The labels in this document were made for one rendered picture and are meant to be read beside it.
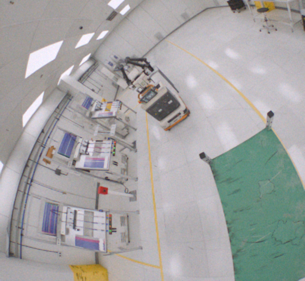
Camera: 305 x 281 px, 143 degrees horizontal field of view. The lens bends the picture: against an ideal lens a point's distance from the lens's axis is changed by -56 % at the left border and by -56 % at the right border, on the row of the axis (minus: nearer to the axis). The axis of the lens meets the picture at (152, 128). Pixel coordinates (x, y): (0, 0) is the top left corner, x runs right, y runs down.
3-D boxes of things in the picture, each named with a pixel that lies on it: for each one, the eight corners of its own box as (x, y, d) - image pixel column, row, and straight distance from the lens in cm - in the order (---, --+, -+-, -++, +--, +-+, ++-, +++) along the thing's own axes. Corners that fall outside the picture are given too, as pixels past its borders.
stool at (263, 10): (258, 27, 439) (251, 8, 420) (274, 25, 442) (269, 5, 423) (260, 34, 392) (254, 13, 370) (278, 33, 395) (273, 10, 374)
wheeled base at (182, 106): (191, 114, 228) (185, 106, 211) (166, 132, 241) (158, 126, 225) (180, 96, 279) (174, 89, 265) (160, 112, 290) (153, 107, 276)
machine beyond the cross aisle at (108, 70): (138, 72, 704) (112, 51, 684) (137, 77, 628) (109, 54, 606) (123, 87, 751) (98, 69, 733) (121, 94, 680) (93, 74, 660)
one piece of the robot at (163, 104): (184, 109, 224) (155, 78, 180) (163, 125, 236) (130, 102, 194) (179, 99, 250) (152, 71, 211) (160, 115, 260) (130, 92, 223)
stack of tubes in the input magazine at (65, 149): (76, 137, 277) (66, 131, 276) (70, 157, 254) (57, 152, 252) (75, 139, 288) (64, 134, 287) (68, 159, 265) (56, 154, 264)
